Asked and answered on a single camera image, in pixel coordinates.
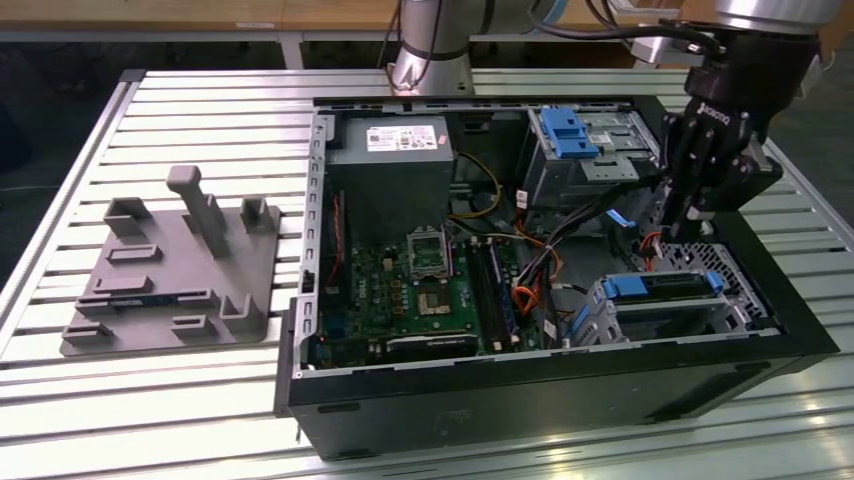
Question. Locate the grey parts rack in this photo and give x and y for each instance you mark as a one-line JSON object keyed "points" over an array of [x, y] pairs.
{"points": [[174, 280]]}

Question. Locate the black graphics card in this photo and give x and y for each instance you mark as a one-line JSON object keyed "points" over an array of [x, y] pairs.
{"points": [[430, 345]]}

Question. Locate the metal drive cage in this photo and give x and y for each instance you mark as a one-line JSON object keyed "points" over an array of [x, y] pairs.
{"points": [[568, 175]]}

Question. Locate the black RAM slot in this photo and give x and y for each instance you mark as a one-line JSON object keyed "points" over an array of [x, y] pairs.
{"points": [[482, 295]]}

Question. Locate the hard disk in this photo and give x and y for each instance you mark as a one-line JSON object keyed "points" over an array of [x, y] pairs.
{"points": [[624, 289]]}

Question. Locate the metal disk bay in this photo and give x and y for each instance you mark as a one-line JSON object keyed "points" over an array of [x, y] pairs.
{"points": [[668, 325]]}

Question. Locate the RAM stick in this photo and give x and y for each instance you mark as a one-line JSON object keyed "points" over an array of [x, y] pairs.
{"points": [[504, 295]]}

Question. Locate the black open PC case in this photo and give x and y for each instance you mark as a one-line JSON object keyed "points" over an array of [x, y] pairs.
{"points": [[508, 405]]}

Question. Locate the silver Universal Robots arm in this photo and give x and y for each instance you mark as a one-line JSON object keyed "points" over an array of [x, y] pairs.
{"points": [[434, 50]]}

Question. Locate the CPU socket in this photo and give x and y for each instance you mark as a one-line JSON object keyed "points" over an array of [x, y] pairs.
{"points": [[437, 300]]}

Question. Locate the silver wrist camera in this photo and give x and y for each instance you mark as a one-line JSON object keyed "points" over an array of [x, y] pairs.
{"points": [[661, 50]]}

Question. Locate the blue drive latch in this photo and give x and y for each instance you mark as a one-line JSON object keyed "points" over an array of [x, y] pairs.
{"points": [[568, 132]]}

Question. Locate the green board in rack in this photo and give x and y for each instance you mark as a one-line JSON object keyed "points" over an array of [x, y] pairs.
{"points": [[143, 302]]}

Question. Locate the wooden desk with white frame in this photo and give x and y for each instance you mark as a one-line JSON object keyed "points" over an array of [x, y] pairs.
{"points": [[201, 20]]}

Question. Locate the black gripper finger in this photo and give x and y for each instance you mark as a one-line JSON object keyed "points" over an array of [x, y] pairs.
{"points": [[690, 165], [744, 180]]}

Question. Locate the green motherboard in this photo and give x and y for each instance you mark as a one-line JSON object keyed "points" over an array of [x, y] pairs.
{"points": [[394, 295]]}

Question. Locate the grey power supply unit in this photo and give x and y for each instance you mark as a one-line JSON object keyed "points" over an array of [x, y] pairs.
{"points": [[388, 175]]}

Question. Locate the wooden panel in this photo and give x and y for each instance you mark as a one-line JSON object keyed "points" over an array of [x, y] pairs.
{"points": [[837, 37]]}

